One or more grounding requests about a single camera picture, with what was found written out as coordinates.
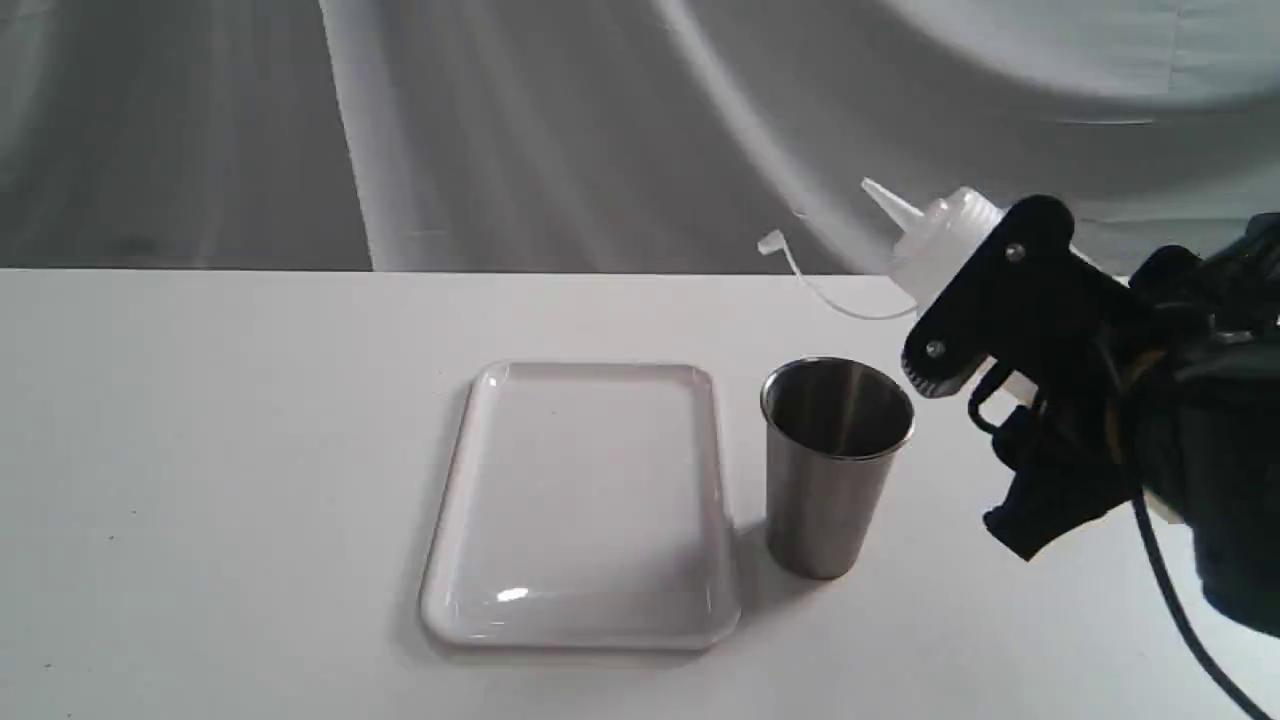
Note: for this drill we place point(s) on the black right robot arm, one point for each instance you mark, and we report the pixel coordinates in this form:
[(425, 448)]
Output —
[(1231, 381)]

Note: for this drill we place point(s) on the clear plastic squeeze bottle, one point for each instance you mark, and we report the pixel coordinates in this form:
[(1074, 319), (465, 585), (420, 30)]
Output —
[(933, 246)]

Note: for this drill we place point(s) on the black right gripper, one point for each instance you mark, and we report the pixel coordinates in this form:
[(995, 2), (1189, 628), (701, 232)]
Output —
[(1105, 354)]

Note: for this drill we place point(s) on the grey fabric backdrop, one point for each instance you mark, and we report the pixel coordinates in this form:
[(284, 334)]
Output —
[(616, 136)]

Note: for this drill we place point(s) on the white rectangular plastic tray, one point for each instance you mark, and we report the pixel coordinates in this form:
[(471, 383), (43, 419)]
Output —
[(584, 510)]

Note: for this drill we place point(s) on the stainless steel cup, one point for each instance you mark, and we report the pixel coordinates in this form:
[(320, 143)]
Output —
[(833, 428)]

